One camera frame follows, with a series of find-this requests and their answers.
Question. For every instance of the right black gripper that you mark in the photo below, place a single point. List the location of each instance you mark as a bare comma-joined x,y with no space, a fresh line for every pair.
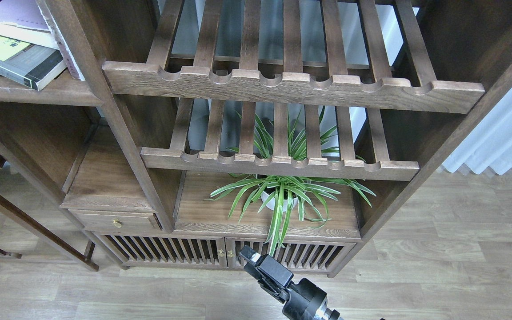
301,301

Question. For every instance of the green and black book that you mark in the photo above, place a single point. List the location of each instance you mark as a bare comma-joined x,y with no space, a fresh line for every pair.
31,65

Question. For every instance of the white and purple book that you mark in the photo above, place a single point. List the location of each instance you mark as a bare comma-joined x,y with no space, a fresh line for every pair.
22,20

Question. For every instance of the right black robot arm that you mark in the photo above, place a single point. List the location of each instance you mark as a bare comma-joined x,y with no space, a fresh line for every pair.
301,301

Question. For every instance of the green spider plant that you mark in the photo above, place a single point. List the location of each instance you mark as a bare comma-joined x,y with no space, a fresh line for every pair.
287,194

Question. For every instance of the white standing book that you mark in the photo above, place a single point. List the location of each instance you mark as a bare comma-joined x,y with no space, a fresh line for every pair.
63,47

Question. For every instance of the dark wooden bookshelf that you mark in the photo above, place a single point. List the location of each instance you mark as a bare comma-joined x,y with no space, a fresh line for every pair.
167,111

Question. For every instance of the brass drawer knob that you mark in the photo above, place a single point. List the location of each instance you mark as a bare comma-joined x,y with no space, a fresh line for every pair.
116,223

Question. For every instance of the white curtain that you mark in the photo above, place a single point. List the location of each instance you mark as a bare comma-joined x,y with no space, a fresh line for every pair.
489,145

